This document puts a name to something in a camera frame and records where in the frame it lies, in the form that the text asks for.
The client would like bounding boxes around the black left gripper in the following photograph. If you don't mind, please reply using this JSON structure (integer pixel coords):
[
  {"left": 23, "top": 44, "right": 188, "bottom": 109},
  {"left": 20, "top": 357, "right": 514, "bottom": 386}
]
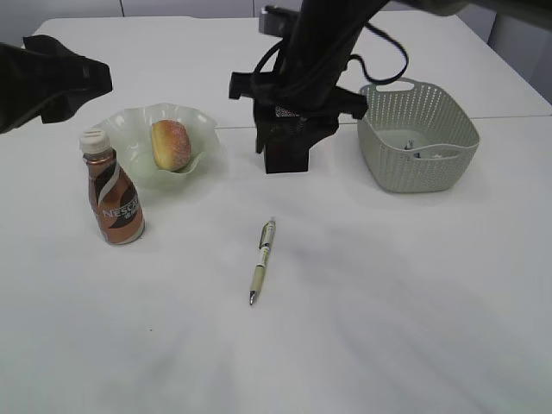
[{"left": 1, "top": 34, "right": 113, "bottom": 134}]

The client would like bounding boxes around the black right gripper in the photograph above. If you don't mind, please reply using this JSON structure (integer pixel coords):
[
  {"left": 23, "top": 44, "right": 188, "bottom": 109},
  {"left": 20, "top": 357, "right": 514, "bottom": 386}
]
[{"left": 229, "top": 71, "right": 367, "bottom": 154}]

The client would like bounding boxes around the beige retractable pen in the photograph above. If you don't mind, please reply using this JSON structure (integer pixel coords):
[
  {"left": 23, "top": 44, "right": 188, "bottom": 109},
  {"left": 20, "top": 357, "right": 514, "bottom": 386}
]
[{"left": 249, "top": 216, "right": 276, "bottom": 306}]

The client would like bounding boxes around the sugared bread bun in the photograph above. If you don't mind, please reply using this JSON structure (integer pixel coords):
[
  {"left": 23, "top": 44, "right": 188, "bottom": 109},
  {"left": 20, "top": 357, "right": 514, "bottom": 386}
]
[{"left": 151, "top": 120, "right": 192, "bottom": 172}]

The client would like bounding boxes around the paper ball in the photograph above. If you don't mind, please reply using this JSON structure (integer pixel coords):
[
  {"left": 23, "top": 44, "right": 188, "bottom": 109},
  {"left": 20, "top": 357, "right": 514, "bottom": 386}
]
[
  {"left": 412, "top": 148, "right": 456, "bottom": 160},
  {"left": 404, "top": 139, "right": 415, "bottom": 150}
]

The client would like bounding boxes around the brown Nescafe coffee bottle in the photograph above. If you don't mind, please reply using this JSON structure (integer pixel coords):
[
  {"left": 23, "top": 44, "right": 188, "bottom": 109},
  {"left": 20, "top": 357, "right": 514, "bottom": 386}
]
[{"left": 79, "top": 129, "right": 145, "bottom": 245}]

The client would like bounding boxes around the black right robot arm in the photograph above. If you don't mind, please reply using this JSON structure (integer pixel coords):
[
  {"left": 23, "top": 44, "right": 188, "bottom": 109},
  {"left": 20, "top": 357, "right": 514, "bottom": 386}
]
[{"left": 229, "top": 1, "right": 410, "bottom": 158}]

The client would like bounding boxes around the black mesh pen holder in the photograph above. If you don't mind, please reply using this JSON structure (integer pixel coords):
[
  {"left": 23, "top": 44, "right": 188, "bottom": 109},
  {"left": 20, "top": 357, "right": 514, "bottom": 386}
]
[{"left": 262, "top": 107, "right": 309, "bottom": 174}]

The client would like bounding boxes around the green glass wavy plate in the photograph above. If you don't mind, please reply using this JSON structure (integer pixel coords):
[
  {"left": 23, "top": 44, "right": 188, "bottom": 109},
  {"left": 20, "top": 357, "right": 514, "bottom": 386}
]
[{"left": 94, "top": 103, "right": 220, "bottom": 190}]

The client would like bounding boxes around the green plastic woven basket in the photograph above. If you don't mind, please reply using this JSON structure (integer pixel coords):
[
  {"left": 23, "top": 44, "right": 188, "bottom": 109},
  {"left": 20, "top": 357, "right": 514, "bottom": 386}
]
[{"left": 357, "top": 78, "right": 480, "bottom": 193}]

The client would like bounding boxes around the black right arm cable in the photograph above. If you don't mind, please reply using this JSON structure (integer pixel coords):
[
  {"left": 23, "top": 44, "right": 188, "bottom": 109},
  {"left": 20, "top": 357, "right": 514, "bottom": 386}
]
[{"left": 252, "top": 21, "right": 410, "bottom": 87}]

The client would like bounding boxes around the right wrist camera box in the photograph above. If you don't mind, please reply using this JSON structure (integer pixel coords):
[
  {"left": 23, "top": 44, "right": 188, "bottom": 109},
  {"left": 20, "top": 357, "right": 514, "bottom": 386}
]
[{"left": 259, "top": 5, "right": 299, "bottom": 38}]

